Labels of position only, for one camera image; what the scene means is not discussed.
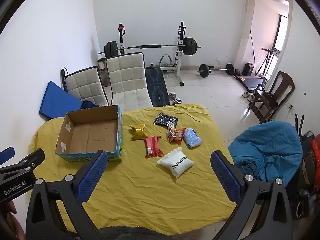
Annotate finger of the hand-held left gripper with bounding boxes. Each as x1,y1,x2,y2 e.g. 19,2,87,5
0,147,15,161
0,149,45,175

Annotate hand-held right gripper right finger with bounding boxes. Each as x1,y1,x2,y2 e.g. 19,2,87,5
211,151,293,240

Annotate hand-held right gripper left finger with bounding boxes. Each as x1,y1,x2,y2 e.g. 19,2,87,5
26,150,109,240

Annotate cardboard box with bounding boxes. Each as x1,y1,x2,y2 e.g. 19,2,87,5
55,105,123,162

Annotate white pillow packet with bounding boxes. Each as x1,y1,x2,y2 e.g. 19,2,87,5
157,147,195,178

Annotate light blue packet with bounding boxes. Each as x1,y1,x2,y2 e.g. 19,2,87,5
183,128,202,149

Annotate orange panda snack packet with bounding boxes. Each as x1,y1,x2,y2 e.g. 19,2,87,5
167,127,187,145

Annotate yellow snack packet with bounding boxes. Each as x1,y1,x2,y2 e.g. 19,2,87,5
129,124,148,140

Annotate red snack packet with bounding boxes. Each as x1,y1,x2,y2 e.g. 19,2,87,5
144,135,164,158

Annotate black foil packet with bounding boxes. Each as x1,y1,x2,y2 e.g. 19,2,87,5
153,112,178,128

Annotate yellow cloth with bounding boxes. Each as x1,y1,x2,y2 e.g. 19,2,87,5
29,103,238,235

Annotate blue foam mat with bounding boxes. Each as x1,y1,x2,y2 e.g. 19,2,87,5
39,81,83,119

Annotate dark fuzzy garment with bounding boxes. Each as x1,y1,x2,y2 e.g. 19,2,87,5
99,226,173,240

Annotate black round device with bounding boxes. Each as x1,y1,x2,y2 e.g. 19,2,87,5
292,189,314,221

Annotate black folded stand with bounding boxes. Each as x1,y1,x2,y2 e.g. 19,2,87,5
61,67,69,92

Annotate black bag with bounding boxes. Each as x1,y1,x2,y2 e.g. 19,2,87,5
297,130,316,155

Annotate white padded chair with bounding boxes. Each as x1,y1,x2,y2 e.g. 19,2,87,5
64,66,109,107
105,52,153,112

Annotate black sticks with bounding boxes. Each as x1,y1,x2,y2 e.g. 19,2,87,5
294,114,306,133

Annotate chrome dumbbell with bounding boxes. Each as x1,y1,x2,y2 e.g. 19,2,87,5
168,92,182,105

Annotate red item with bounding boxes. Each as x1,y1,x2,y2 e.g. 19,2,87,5
311,134,320,157

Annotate black treadmill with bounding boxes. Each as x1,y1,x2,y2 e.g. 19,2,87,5
235,47,280,92

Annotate dark wooden chair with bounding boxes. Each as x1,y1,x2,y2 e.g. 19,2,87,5
248,71,295,123

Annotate short barbell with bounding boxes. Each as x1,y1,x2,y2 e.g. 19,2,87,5
197,64,235,78

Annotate black weight bench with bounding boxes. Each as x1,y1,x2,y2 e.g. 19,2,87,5
145,65,170,105

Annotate brown wooden stool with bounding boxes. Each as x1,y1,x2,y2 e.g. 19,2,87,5
97,58,108,86

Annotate white squat rack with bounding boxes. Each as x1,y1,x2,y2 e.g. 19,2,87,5
117,22,187,87

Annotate long barbell with black plates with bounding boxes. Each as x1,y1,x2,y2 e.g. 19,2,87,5
97,37,202,58

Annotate grey exercise handles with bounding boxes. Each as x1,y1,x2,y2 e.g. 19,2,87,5
159,54,176,68

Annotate door frame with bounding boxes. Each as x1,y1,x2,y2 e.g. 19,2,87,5
235,0,293,78

